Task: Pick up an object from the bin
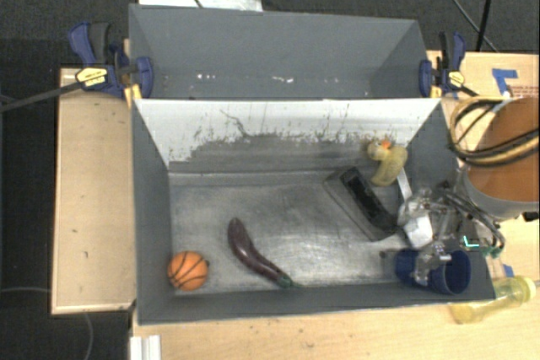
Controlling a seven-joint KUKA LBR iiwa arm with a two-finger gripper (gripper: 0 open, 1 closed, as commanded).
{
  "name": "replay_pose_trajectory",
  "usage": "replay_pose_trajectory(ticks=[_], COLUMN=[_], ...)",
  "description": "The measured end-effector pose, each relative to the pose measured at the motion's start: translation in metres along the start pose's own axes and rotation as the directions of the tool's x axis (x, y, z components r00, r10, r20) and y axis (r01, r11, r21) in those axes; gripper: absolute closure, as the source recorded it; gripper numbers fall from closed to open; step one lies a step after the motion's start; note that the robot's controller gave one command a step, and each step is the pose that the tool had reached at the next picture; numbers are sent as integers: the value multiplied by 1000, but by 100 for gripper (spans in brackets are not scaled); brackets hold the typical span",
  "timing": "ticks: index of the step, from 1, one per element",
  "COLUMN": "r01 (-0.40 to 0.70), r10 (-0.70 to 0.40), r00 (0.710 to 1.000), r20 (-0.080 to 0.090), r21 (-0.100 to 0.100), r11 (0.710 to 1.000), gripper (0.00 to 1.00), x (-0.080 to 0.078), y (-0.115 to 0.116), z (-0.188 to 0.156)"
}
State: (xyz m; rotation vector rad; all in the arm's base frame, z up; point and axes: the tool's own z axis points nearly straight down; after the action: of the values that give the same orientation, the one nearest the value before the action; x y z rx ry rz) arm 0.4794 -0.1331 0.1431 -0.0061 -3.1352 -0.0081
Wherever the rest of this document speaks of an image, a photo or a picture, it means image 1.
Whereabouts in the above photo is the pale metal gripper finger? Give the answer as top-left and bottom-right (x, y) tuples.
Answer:
(411, 261), (434, 287)
(421, 241), (453, 267)

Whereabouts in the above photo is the grey metal bin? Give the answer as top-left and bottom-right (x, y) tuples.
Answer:
(127, 3), (497, 326)

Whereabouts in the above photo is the dark blue cup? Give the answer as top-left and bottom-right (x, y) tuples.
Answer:
(393, 247), (473, 296)

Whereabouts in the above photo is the purple toy eggplant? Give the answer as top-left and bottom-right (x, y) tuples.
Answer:
(227, 217), (303, 289)

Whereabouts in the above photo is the pale wood board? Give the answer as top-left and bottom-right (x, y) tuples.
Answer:
(51, 67), (137, 316)

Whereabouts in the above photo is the yellow rubber duck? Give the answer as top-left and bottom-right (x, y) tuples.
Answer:
(365, 138), (410, 188)

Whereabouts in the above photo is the brown cardboard board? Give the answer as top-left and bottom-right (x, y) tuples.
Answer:
(424, 50), (540, 279)

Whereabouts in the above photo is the dark flat block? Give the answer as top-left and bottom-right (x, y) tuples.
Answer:
(338, 166), (401, 234)

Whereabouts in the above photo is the yellow clear plastic bottle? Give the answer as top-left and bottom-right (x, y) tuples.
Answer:
(448, 275), (538, 325)

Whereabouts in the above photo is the orange basketball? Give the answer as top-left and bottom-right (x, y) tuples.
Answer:
(166, 250), (211, 292)

